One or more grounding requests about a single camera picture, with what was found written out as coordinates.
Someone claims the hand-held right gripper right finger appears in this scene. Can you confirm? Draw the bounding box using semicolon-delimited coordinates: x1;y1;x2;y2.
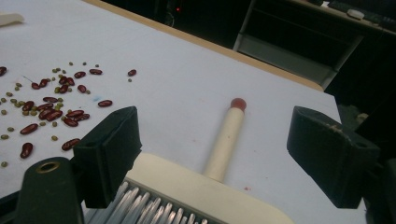
286;105;381;209

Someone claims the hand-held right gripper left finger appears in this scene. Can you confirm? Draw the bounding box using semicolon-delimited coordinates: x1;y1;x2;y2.
73;105;143;209

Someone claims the pile of brown beans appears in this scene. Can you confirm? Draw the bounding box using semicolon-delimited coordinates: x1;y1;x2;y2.
0;60;138;169

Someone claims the cream brush with red-tipped handle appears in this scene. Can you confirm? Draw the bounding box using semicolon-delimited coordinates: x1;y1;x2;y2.
83;97;295;224

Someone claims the cream dustpan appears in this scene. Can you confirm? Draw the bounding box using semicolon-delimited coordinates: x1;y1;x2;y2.
0;11;25;28

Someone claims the white table cover sheet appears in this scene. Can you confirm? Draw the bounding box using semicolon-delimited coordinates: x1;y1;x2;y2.
0;0;368;224

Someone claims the small white object on desk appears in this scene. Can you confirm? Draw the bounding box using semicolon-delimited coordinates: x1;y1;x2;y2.
346;8;366;21

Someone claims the white desk frame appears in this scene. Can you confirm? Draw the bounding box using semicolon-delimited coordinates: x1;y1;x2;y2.
233;0;396;91

